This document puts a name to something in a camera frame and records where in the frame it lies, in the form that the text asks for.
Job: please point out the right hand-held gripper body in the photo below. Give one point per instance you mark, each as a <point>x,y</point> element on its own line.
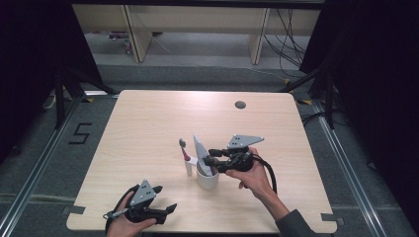
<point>243,141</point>

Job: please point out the aluminium floor rail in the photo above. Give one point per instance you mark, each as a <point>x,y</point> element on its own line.
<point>39,164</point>
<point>346,164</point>

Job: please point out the pink toothbrush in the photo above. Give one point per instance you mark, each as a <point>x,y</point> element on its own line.
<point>183,149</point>

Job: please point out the person's right hand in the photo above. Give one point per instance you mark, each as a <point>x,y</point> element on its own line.
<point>255,179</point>

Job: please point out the white object on floor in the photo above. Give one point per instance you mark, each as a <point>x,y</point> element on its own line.
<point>49,102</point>

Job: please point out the white purple toothpaste tube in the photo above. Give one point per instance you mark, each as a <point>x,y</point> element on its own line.
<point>201,153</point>

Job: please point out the grey tape strip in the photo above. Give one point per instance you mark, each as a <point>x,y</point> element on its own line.
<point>74,210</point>
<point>329,217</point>

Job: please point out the yellow black floor tape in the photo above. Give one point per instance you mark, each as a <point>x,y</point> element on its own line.
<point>305,102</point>
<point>87,99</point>

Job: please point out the person's left hand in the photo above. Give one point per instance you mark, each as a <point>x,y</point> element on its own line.
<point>123,228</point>

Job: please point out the black metal stand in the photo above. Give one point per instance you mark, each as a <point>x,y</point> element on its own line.
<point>59,98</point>
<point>329,98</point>

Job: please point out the silver plug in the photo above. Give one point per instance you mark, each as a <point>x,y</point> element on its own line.
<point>113,214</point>

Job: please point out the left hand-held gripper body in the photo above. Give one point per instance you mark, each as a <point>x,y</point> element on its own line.
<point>143,193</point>

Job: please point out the black curtain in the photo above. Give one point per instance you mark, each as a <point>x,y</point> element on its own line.
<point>26,49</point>
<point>378,65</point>

